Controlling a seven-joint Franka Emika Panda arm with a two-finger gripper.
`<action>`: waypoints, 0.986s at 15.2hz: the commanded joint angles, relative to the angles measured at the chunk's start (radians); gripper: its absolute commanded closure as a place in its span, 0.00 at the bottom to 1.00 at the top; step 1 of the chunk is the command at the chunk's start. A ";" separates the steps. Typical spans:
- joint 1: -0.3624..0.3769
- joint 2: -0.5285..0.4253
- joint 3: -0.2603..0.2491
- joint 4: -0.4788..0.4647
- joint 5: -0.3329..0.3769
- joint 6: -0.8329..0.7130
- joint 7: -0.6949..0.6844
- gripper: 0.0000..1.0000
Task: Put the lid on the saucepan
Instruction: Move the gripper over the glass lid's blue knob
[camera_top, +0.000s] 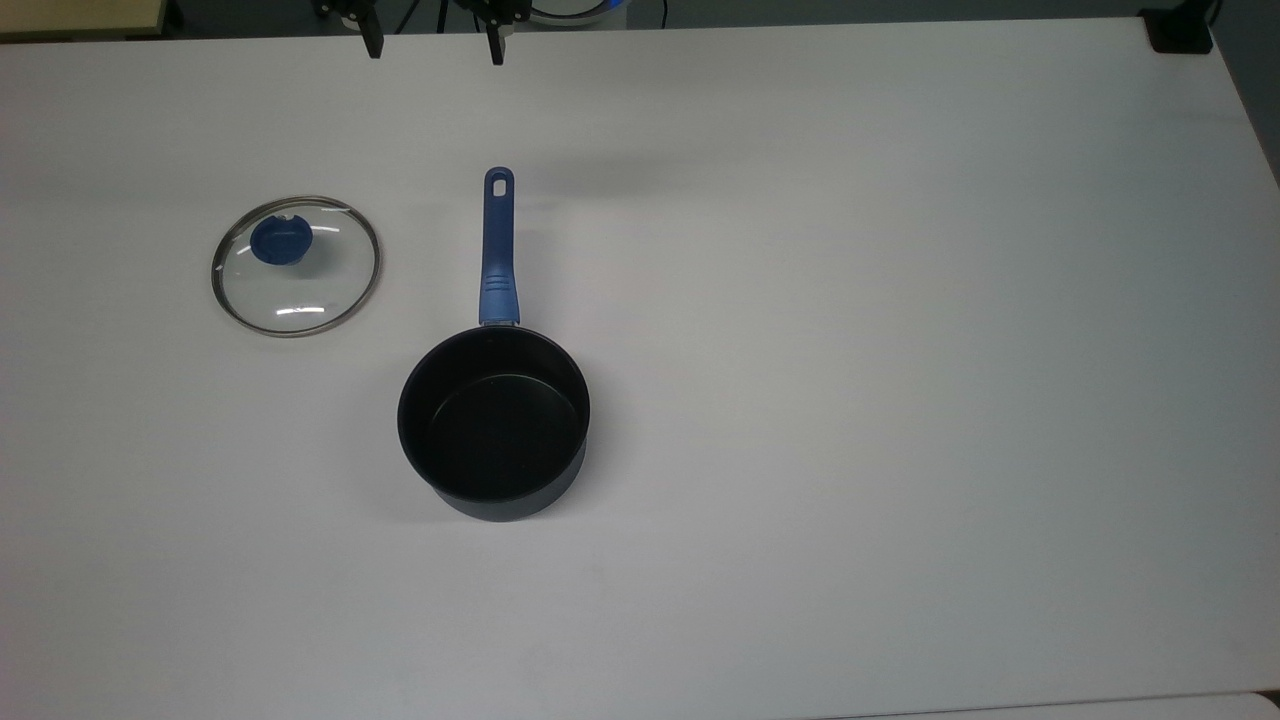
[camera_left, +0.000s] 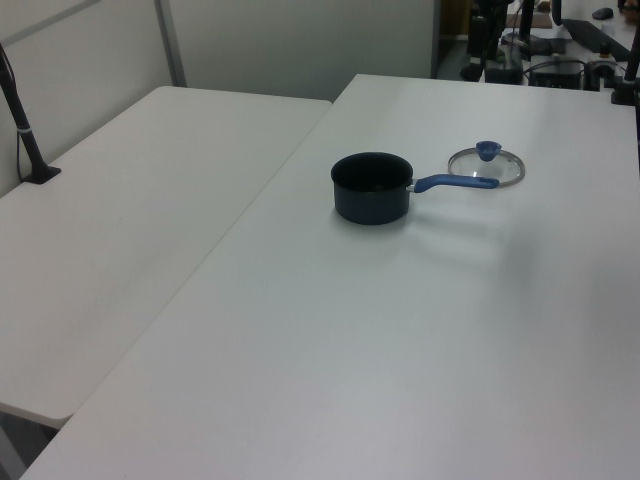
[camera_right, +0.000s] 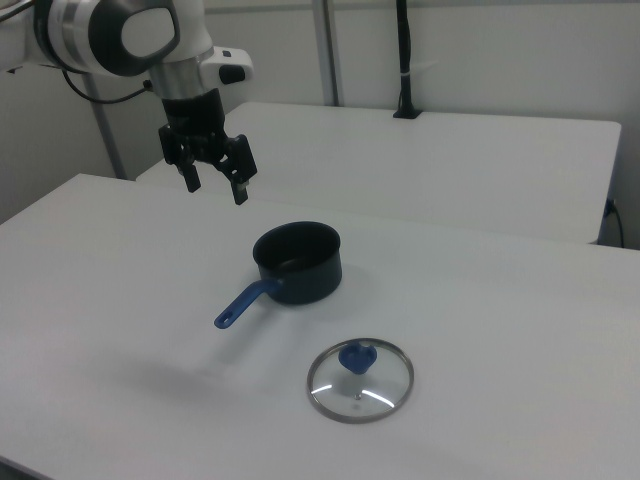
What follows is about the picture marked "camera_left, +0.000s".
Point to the dark computer mouse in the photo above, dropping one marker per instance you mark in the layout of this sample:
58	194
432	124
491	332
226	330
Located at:
603	13

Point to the black keyboard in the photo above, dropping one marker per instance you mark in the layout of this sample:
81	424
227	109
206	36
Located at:
595	35

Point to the black monitor stand round base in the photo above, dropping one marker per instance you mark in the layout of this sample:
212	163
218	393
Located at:
537	46

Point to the black upright device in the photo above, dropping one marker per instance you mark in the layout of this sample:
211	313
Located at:
479	42

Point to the dark desk gadget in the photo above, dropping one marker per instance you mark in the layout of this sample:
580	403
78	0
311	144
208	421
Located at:
606	67

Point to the black camera stand pole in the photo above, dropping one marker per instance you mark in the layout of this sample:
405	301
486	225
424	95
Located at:
26	142

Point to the black clamped stand pole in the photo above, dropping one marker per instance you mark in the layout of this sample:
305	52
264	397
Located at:
631	65

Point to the grey metal partition post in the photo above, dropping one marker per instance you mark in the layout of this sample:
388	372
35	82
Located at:
171	45

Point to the black box device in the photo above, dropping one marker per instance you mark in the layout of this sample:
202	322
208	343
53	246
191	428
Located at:
556	75

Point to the glass lid blue knob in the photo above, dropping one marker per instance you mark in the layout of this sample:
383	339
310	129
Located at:
486	150

